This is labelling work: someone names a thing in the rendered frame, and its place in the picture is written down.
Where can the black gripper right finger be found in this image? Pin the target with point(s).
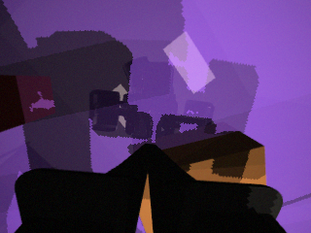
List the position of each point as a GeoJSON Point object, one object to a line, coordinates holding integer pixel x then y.
{"type": "Point", "coordinates": [176, 196]}

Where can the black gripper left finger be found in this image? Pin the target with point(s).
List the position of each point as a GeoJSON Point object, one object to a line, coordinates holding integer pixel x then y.
{"type": "Point", "coordinates": [115, 197]}

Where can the red square block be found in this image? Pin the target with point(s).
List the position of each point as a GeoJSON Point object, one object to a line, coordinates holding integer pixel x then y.
{"type": "Point", "coordinates": [11, 114]}

